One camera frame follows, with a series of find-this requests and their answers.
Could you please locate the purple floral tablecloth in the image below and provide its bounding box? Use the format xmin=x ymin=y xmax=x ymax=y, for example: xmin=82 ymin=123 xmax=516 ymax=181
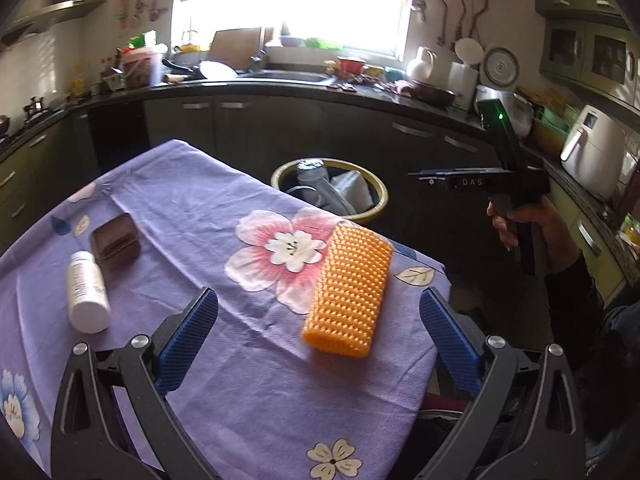
xmin=1 ymin=141 xmax=450 ymax=479

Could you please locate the small steel pot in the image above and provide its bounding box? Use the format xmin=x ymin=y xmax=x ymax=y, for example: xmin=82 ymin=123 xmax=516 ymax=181
xmin=23 ymin=96 xmax=49 ymax=122

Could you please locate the wooden cutting board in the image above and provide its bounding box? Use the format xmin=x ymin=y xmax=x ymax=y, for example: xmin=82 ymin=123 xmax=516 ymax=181
xmin=206 ymin=27 xmax=262 ymax=70

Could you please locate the brown plastic tray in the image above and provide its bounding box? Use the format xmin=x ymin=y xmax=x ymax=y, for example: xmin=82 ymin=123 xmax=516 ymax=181
xmin=90 ymin=212 xmax=141 ymax=271

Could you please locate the white air fryer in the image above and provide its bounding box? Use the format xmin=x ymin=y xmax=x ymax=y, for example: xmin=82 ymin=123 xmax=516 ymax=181
xmin=560 ymin=105 xmax=625 ymax=200

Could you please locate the person's right hand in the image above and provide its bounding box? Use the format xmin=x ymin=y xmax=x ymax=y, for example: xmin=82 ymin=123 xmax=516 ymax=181
xmin=486 ymin=197 xmax=582 ymax=273

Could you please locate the yellow rimmed trash bin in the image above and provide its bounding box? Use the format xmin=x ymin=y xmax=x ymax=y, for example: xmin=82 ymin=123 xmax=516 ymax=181
xmin=270 ymin=158 xmax=388 ymax=224

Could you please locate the kitchen faucet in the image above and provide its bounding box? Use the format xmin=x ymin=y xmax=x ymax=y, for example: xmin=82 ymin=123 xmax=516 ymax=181
xmin=248 ymin=27 xmax=268 ymax=73

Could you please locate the white pill bottle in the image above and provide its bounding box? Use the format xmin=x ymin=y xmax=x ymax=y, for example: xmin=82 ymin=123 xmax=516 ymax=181
xmin=66 ymin=250 xmax=112 ymax=335

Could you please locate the white paper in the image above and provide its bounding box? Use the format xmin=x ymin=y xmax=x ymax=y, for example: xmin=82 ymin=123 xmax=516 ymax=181
xmin=331 ymin=170 xmax=374 ymax=214

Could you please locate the white kettle jug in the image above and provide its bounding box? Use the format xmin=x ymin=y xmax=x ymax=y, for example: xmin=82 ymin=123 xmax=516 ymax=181
xmin=406 ymin=46 xmax=437 ymax=84

